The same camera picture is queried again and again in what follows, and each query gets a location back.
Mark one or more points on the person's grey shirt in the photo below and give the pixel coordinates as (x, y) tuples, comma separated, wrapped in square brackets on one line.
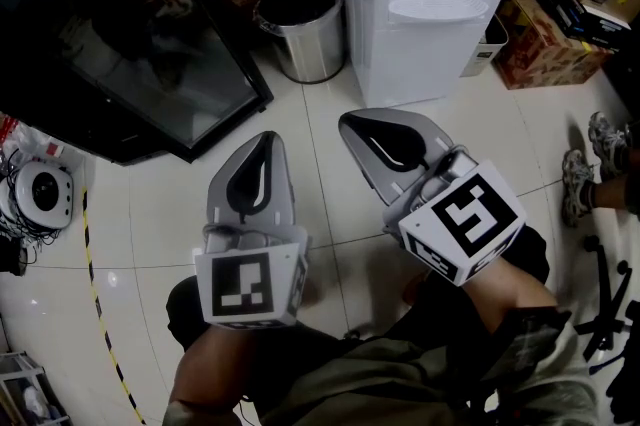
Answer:
[(375, 394)]

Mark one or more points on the person's right foot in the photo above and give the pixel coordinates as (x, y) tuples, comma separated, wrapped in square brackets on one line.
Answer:
[(416, 288)]

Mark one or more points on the person's foot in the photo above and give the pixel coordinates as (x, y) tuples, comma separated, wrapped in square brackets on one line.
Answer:
[(416, 288), (310, 291)]

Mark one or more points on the white metal rack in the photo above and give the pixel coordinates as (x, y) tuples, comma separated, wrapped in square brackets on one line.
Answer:
[(25, 389)]

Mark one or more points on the small white waste bin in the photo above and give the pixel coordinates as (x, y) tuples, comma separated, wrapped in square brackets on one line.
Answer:
[(487, 54)]

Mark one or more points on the black body-worn device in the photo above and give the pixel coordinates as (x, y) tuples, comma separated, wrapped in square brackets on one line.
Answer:
[(525, 344)]

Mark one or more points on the red white plastic package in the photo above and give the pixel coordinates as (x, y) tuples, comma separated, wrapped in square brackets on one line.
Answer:
[(25, 139)]

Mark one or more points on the stainless steel trash bin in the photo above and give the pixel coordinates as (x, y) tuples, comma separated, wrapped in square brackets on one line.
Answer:
[(310, 44)]

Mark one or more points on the person's left foot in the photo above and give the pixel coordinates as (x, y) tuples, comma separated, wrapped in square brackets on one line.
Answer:
[(310, 291)]

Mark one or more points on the printed brown cardboard box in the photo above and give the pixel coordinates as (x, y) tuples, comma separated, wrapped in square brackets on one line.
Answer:
[(540, 54)]

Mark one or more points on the white round device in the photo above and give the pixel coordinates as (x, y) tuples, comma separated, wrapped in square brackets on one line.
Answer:
[(45, 194)]

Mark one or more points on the black office chair base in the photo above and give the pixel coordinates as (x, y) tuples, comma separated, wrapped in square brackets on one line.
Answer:
[(607, 309)]

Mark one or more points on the black printed carton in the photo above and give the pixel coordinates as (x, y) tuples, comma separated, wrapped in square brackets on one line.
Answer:
[(570, 14)]

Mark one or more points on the white drip tray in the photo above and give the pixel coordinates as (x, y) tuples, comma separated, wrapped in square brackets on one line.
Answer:
[(437, 9)]

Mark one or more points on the person's right forearm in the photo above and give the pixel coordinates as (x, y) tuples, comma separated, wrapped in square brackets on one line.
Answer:
[(505, 294)]

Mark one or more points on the yellow black floor tape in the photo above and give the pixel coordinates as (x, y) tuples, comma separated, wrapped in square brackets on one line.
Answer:
[(100, 309)]

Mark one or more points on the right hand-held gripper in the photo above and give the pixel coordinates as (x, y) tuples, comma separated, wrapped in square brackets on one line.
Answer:
[(470, 224)]

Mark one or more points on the person's left forearm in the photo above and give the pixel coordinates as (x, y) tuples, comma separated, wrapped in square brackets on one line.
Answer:
[(210, 369)]

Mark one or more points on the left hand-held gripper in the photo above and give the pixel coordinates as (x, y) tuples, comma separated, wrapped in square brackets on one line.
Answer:
[(245, 284)]

